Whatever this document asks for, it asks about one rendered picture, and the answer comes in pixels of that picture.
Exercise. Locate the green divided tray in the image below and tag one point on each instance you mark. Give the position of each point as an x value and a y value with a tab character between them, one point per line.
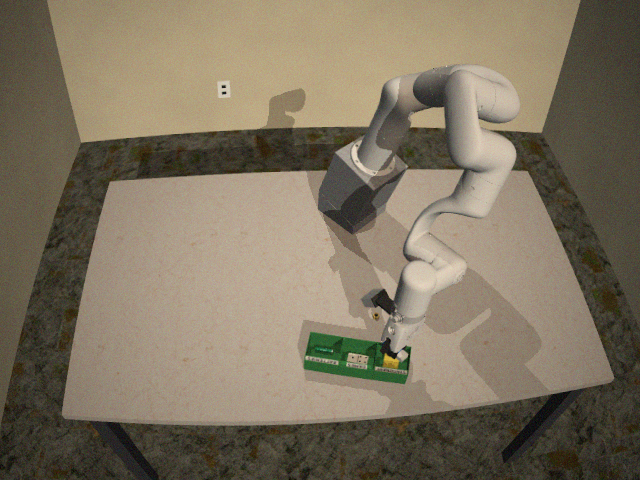
323	362

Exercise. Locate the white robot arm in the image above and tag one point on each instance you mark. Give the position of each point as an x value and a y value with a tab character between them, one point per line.
487	157

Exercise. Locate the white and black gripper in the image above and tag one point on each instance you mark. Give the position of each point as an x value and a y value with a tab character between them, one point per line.
398	336

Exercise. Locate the yellow block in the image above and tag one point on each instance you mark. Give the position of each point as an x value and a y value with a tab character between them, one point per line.
390	362

